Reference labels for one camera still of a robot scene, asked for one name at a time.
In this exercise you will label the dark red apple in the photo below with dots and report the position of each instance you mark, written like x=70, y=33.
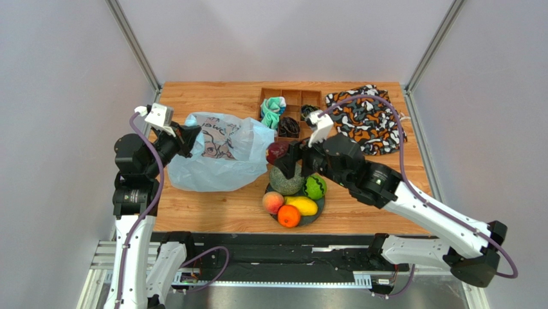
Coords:
x=276, y=150

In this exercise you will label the dark green rolled sock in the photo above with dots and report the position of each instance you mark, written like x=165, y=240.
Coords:
x=306, y=109

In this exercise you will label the light blue cartoon plastic bag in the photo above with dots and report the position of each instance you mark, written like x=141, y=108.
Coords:
x=229, y=153

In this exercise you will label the black brown rolled sock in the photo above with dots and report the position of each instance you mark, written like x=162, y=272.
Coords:
x=289, y=128

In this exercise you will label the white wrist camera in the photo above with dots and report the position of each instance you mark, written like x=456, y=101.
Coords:
x=158, y=116
x=321, y=124

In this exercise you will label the peach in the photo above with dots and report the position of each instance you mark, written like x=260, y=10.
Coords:
x=272, y=202

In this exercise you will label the wooden compartment tray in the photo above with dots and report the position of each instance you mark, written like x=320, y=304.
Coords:
x=294, y=100

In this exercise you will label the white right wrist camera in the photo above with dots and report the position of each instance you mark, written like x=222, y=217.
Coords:
x=321, y=124

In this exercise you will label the yellow mango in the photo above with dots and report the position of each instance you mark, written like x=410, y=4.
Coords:
x=305, y=205

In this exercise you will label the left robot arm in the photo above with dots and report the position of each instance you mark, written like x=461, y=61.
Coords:
x=137, y=190

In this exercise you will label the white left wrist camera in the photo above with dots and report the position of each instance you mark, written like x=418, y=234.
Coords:
x=158, y=116

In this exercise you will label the green white sock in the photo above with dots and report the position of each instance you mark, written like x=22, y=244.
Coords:
x=270, y=111

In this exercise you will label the orange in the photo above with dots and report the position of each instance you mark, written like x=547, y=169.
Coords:
x=288, y=216

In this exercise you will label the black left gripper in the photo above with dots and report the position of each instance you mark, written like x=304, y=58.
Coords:
x=185, y=138

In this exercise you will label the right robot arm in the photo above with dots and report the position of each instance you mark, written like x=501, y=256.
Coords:
x=467, y=248

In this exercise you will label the netted green melon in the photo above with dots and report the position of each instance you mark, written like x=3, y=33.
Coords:
x=286, y=186

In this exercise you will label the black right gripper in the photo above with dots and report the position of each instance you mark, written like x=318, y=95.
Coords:
x=301, y=159

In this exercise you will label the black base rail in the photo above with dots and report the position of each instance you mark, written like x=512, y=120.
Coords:
x=281, y=258

